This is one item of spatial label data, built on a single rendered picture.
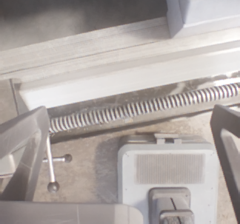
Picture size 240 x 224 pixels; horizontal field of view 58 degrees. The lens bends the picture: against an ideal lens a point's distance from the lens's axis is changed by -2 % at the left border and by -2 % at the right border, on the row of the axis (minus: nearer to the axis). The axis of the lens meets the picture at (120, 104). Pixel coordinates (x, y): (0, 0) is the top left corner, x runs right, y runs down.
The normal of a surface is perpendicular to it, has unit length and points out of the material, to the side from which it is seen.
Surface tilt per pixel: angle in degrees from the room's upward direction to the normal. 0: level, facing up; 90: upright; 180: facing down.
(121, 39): 0
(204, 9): 62
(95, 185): 0
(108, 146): 0
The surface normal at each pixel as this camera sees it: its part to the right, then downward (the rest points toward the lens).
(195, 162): -0.02, 0.08
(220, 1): 0.16, 0.90
